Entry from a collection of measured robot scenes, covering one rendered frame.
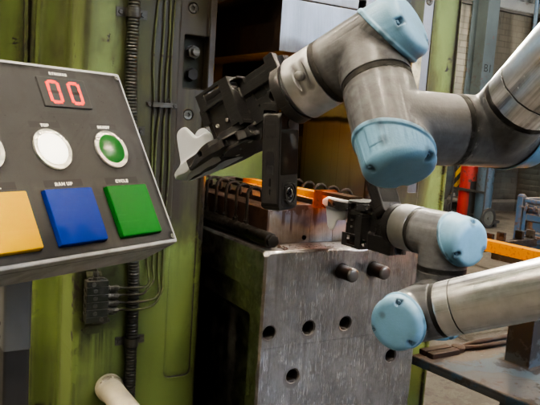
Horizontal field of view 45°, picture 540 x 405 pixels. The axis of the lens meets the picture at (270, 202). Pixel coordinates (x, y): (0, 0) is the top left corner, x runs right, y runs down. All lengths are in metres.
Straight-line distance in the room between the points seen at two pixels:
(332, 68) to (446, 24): 1.00
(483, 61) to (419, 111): 9.03
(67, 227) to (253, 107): 0.27
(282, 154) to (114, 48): 0.55
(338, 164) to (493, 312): 0.84
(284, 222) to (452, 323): 0.46
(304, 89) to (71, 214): 0.34
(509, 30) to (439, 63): 8.93
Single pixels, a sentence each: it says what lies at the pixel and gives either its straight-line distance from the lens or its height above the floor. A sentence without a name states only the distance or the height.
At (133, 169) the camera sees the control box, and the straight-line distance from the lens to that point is 0.98.
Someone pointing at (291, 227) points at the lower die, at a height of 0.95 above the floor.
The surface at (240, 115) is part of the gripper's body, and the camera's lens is 0.77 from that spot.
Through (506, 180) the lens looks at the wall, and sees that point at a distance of 10.70.
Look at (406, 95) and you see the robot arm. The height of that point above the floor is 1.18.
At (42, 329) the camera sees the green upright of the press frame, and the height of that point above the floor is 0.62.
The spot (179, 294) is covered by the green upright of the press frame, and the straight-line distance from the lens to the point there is 1.34.
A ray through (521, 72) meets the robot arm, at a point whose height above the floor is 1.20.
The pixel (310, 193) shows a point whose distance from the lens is 1.30.
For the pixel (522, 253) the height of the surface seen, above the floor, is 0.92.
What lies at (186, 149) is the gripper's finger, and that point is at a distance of 0.84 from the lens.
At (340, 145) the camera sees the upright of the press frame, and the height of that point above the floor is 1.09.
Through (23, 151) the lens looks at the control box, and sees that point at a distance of 0.88.
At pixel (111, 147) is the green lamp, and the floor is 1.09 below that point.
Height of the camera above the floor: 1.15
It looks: 7 degrees down
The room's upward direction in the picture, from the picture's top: 4 degrees clockwise
